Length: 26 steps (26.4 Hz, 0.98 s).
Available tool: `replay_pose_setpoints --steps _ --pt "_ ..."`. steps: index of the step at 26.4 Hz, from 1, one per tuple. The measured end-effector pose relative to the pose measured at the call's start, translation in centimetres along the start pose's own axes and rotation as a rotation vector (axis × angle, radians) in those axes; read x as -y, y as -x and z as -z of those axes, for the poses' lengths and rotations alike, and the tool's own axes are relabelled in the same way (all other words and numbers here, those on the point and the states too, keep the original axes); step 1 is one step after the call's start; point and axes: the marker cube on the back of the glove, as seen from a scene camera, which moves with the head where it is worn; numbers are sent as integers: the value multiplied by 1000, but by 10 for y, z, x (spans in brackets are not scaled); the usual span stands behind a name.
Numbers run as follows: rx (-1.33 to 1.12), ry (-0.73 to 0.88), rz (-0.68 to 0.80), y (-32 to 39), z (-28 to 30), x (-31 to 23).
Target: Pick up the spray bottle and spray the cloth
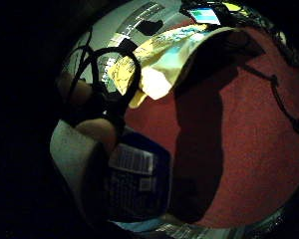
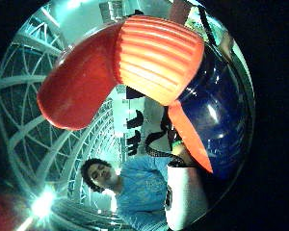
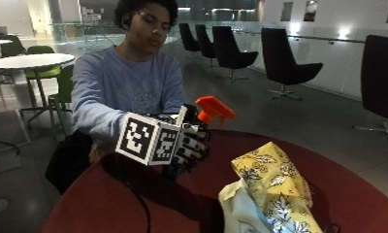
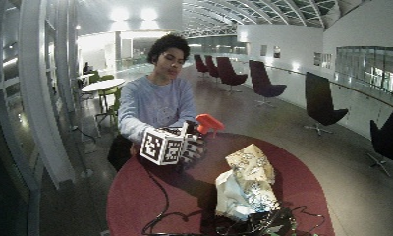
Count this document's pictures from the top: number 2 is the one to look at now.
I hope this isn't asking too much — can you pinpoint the black strap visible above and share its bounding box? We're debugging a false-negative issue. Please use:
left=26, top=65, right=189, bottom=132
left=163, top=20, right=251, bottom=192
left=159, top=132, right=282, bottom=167
left=197, top=5, right=218, bottom=46

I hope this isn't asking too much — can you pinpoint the the person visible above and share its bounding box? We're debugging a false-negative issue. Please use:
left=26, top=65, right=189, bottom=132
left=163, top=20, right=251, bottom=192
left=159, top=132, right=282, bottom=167
left=80, top=155, right=188, bottom=231

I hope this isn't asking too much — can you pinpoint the bright ceiling lamp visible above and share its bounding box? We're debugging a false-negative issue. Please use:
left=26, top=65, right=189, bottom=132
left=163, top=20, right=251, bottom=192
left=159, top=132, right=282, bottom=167
left=28, top=189, right=57, bottom=220

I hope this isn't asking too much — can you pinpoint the white steel roof truss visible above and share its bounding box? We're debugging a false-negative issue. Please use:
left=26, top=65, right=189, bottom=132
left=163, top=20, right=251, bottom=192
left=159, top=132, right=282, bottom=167
left=0, top=6, right=119, bottom=206

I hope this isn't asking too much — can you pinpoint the red and orange ribbed toy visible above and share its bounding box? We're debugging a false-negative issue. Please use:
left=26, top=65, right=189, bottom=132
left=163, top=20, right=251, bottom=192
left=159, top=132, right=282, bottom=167
left=37, top=14, right=214, bottom=174

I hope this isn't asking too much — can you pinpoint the shiny blue bowl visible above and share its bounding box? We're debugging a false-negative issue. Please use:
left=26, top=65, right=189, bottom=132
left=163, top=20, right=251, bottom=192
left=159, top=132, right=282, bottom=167
left=177, top=42, right=250, bottom=181

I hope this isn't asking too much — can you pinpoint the black cable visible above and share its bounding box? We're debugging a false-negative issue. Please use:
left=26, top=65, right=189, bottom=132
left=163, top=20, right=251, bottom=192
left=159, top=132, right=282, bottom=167
left=144, top=107, right=185, bottom=167

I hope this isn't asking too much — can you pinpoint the white marker cube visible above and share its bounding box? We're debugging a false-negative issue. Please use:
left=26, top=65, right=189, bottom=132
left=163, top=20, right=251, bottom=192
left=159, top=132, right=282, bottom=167
left=165, top=163, right=210, bottom=231

